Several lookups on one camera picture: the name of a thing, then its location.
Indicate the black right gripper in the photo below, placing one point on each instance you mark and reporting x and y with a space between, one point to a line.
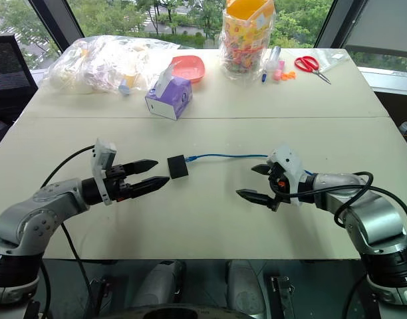
277 189

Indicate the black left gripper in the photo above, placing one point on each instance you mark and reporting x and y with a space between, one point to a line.
118 184

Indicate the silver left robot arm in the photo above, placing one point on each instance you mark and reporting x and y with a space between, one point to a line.
34 216

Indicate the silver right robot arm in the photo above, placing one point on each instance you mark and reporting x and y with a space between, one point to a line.
373 216

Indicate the small black adapter box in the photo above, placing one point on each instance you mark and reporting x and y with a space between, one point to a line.
177 167

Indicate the purple tissue box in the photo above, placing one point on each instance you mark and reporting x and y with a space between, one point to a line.
170 96

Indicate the small blue capped bottle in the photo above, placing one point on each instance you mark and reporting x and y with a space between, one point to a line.
124 86

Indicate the grey right robot leg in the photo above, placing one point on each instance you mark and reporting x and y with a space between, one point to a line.
245 289

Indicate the grey robot leg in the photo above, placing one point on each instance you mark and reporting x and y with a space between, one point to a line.
160 285
245 289

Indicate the blue pen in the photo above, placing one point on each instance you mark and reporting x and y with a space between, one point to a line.
264 74

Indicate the orange plastic clips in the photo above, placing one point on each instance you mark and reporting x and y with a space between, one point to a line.
288 75

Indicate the grey left robot leg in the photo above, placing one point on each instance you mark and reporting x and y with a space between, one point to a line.
160 285

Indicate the pink plastic bowl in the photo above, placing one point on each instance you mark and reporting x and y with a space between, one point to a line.
188 68

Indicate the clear bag of white items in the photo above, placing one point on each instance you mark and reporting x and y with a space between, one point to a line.
100 64

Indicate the clear flat plastic bag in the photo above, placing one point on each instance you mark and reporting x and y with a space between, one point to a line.
330 60

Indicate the bag of colourful paper cups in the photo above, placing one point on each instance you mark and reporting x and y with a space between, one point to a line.
245 40

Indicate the black office chair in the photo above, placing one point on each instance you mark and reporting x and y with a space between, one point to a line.
9 76

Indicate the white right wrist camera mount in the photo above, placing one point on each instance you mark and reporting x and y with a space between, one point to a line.
288 164

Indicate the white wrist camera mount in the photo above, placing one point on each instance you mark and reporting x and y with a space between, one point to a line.
288 164
102 159

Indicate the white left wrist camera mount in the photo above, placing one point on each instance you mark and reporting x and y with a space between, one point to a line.
102 159

